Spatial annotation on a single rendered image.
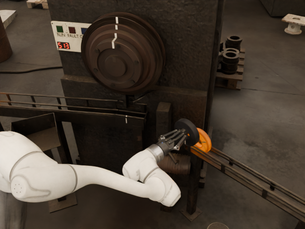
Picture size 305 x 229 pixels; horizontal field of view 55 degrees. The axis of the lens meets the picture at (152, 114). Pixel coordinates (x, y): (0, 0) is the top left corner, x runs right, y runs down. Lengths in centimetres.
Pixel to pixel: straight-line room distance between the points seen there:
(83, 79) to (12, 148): 106
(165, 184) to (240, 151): 152
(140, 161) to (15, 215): 54
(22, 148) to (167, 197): 63
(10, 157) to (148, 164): 61
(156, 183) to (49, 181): 51
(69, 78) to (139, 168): 92
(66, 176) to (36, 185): 11
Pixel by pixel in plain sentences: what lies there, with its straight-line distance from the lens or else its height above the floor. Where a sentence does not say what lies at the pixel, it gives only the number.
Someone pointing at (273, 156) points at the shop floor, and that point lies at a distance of 277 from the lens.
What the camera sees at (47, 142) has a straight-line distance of 198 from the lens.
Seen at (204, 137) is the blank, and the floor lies 77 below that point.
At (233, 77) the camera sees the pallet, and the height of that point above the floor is 14.
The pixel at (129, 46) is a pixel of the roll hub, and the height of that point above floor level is 123.
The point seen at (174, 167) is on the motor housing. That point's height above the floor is 49.
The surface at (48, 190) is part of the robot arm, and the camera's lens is 94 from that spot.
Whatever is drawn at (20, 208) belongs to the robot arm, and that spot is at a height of 98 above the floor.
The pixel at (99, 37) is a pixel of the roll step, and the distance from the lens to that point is 161.
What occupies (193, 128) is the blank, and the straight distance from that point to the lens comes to 151.
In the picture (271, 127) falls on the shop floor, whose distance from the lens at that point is 306.
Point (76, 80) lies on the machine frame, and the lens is 200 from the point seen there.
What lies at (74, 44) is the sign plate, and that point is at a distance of 191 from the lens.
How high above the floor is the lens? 188
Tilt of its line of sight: 38 degrees down
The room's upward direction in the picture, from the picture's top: 1 degrees counter-clockwise
